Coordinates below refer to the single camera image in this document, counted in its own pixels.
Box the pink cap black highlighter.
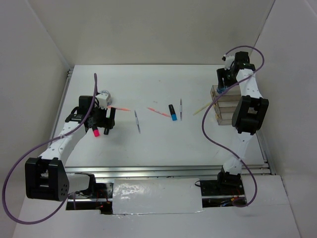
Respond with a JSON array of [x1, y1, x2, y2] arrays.
[[92, 125, 100, 137]]

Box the yellow slim highlighter pen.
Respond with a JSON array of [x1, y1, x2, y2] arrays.
[[193, 101, 212, 116]]

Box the blue cap black highlighter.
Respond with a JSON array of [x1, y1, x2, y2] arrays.
[[168, 104, 177, 121]]

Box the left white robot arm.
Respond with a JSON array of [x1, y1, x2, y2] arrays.
[[25, 91, 116, 201]]

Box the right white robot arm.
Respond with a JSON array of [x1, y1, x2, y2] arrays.
[[216, 52, 269, 194]]

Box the orange slim highlighter pen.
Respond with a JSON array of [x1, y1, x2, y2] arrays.
[[107, 106, 131, 112]]

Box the clear drawer organizer box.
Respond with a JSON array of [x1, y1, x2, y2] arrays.
[[213, 86, 241, 125]]

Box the red slim highlighter pen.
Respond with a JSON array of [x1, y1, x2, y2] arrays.
[[147, 107, 171, 118]]

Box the white foil cover sheet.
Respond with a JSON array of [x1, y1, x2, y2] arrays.
[[112, 178, 203, 215]]

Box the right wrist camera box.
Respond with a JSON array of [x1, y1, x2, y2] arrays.
[[222, 55, 235, 70]]

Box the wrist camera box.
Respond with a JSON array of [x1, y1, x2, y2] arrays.
[[96, 93, 108, 109], [222, 55, 235, 70]]

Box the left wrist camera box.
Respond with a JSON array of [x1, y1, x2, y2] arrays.
[[96, 93, 108, 109]]

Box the aluminium frame rail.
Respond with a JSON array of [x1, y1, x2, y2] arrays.
[[64, 161, 277, 179]]

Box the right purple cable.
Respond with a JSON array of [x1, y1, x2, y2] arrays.
[[202, 45, 265, 207]]

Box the purple cable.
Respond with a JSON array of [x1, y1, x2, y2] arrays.
[[1, 73, 100, 224], [202, 45, 265, 207]]

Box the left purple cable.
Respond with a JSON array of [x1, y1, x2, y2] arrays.
[[1, 73, 100, 224]]

